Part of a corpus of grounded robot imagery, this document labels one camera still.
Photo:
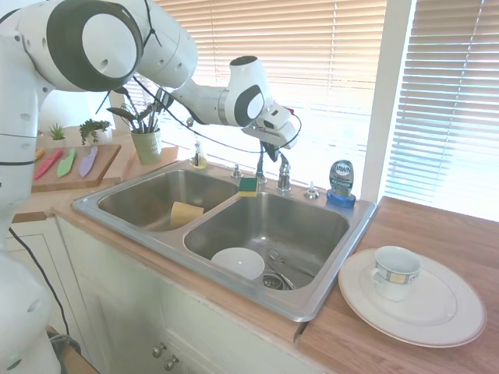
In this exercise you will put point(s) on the yellow and green sponge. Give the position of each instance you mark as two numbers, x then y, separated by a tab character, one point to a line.
248	188

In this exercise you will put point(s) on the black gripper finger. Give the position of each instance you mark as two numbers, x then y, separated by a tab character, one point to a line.
270	149
277	154

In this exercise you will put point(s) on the blue Dawn dish soap bottle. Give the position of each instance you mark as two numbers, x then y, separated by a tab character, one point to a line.
341	183

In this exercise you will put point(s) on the white kitchen cabinet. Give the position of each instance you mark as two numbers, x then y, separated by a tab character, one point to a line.
128	304

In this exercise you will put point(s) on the metal cabinet knob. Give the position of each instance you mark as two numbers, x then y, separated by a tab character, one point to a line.
170	363
158	350

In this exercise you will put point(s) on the white patterned teacup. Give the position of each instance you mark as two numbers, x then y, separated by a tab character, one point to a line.
393	276

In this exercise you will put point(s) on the wooden cutting board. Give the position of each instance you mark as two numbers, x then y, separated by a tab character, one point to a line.
101	167

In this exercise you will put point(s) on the dark-leaf plant in green pot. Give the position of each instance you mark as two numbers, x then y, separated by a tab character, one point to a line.
147	146

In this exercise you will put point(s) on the green plastic knife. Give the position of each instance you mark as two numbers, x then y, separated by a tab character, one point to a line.
66	165

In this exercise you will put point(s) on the large white plate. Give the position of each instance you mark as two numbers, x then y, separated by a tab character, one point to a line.
440	315

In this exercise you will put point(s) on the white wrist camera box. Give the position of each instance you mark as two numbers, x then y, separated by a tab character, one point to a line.
277	115

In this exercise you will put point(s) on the trailing plant in white pot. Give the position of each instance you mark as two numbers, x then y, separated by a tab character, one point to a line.
91	130

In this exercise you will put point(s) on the red plastic knife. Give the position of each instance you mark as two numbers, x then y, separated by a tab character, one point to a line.
48	163

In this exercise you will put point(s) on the yellow sponge in basin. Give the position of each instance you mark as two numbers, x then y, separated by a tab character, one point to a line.
186	214

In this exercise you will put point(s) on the stainless steel double sink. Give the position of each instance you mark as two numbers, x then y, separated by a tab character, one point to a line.
273	222

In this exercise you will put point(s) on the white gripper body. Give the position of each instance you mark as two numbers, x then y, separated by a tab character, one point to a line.
282	136

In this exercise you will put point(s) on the white bowl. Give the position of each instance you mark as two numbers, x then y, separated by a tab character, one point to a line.
238	263

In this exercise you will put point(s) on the wide window blind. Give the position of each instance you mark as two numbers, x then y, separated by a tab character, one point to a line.
312	58

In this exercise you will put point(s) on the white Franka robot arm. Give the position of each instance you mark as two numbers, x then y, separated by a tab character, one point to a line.
167	58

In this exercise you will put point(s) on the tall window blind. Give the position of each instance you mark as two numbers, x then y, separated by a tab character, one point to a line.
452	117

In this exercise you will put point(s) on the small chrome sink cap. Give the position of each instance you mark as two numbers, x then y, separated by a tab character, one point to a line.
311	191

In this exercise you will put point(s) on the wooden stand top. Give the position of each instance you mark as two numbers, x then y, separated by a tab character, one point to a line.
72	360

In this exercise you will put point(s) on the purple plastic knife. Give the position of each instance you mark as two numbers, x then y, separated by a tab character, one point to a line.
87	163

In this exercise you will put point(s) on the small spiky succulent plant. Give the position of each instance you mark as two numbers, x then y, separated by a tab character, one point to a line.
57	131

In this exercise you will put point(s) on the small glass bottle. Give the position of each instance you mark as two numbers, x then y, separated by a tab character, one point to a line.
199	157

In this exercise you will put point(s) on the metal drain strainer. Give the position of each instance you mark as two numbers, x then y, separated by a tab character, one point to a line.
277	282

